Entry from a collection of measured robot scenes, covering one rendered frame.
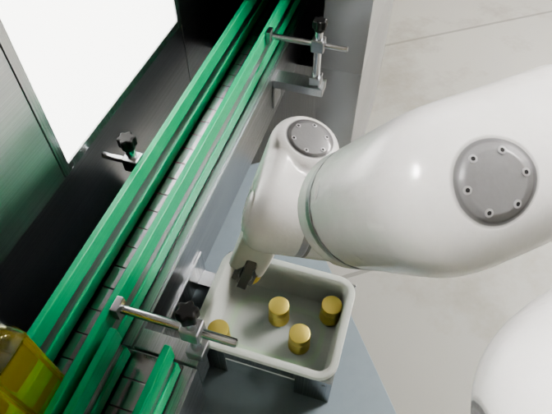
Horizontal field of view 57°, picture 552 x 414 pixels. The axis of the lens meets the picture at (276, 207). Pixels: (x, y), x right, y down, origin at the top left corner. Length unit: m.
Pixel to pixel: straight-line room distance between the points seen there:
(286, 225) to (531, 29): 2.80
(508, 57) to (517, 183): 2.70
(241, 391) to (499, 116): 0.68
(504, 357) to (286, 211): 0.32
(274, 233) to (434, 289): 1.43
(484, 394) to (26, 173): 0.67
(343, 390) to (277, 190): 0.46
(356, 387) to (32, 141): 0.60
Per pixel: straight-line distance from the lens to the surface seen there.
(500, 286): 1.95
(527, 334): 0.17
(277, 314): 0.83
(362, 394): 0.86
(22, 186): 0.76
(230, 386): 0.85
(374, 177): 0.23
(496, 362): 0.17
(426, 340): 1.76
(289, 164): 0.49
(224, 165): 0.93
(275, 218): 0.46
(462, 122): 0.23
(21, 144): 0.74
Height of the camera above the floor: 1.56
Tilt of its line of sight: 52 degrees down
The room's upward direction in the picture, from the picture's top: straight up
